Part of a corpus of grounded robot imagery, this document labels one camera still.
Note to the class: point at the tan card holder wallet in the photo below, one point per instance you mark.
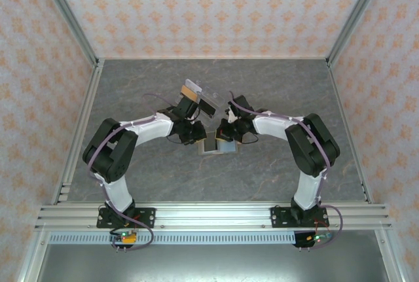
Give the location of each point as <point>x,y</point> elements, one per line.
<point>227,147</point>

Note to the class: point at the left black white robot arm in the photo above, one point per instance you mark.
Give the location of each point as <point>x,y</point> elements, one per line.
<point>108,151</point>

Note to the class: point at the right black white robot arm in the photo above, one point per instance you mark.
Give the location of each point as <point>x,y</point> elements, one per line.
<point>311,151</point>

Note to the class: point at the black card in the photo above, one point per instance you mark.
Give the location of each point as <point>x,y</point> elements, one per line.
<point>207,108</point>

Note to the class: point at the clear acrylic card stand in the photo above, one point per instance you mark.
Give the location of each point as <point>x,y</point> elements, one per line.
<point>214,95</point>

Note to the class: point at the orange card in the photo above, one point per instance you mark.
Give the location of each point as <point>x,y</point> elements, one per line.
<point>188,91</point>

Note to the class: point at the left circuit board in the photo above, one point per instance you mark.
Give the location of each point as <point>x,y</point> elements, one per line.
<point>124,237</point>

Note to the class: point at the circuit board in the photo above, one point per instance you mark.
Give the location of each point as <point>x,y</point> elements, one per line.
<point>124,237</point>
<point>319,238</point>

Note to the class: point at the grey metal sheet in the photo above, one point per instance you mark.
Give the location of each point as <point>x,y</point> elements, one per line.
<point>212,262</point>

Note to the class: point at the right circuit board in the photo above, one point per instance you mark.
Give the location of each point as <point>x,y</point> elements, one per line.
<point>319,238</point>

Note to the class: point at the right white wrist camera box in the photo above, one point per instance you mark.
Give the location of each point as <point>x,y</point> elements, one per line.
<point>233,116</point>

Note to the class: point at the aluminium cross rail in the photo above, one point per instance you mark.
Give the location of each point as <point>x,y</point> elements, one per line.
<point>212,216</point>

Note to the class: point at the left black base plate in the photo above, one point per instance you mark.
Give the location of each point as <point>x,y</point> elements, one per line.
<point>145,215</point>

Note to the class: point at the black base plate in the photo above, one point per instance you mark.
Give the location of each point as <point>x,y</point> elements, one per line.
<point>145,215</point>
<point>278,216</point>

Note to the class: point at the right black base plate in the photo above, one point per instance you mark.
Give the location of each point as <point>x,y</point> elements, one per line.
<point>278,216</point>

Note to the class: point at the aluminium side rail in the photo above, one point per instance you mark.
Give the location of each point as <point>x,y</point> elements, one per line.
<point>87,105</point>
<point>341,105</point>

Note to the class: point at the aluminium frame post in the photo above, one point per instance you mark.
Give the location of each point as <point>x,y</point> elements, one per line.
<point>357,13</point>
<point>65,13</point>

